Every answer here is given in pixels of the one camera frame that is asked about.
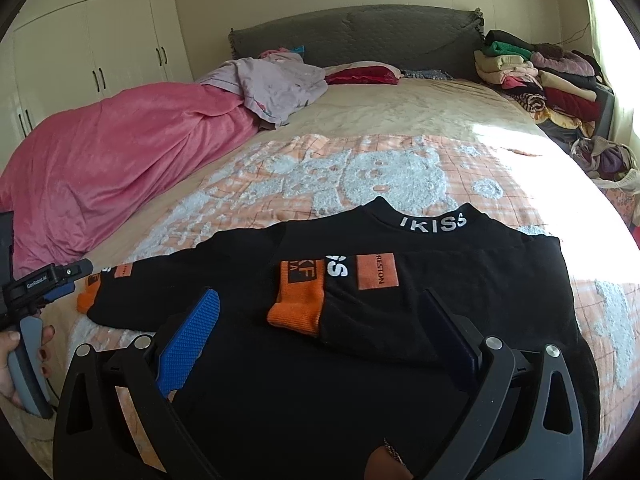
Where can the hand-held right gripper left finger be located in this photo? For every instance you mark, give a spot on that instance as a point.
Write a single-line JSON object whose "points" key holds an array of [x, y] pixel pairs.
{"points": [[192, 340]]}

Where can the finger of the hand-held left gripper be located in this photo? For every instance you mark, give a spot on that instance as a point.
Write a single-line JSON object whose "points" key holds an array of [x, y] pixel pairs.
{"points": [[80, 267], [60, 292]]}

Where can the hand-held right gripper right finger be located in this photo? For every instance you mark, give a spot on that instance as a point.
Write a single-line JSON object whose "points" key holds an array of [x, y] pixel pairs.
{"points": [[450, 330]]}

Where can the black sweater with orange cuffs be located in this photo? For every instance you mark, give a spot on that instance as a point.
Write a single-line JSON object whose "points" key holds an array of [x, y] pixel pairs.
{"points": [[300, 390]]}

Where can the bag of clothes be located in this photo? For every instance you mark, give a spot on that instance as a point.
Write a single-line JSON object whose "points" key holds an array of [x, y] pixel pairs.
{"points": [[607, 160]]}

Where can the pile of folded clothes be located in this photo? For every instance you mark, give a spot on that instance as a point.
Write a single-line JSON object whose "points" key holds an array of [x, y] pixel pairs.
{"points": [[545, 80]]}

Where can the person's left hand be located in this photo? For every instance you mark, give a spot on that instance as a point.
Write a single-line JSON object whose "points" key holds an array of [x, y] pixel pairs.
{"points": [[10, 370]]}

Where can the person's right hand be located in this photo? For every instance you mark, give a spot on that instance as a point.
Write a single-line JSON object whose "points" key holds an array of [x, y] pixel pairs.
{"points": [[387, 462]]}

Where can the pink blanket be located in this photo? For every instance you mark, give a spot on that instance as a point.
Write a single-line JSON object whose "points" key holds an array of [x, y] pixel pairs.
{"points": [[100, 160]]}

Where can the beige quilted bedsheet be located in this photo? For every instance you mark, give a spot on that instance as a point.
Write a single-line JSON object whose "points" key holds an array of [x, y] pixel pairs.
{"points": [[400, 105]]}

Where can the white wardrobe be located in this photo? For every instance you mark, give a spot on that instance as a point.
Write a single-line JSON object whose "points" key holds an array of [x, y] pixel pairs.
{"points": [[100, 35]]}

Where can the dark patterned cloth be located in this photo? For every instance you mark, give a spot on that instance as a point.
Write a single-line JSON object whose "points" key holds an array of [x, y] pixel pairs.
{"points": [[432, 75]]}

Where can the grey bedside cabinet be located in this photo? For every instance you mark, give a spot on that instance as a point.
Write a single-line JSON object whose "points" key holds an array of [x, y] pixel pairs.
{"points": [[605, 110]]}

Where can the lilac garment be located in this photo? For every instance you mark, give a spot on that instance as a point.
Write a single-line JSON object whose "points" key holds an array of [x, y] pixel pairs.
{"points": [[280, 85]]}

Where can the red cloth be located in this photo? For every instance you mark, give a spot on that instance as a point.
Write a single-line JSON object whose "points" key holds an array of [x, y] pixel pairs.
{"points": [[360, 75]]}

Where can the pink garment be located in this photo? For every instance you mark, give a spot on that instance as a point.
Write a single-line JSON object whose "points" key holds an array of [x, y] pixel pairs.
{"points": [[280, 53]]}

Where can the grey padded headboard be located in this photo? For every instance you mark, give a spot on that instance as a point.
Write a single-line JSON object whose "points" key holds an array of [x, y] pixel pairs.
{"points": [[350, 35]]}

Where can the pale window curtain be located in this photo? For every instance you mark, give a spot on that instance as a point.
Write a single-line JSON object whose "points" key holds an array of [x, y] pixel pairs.
{"points": [[607, 35]]}

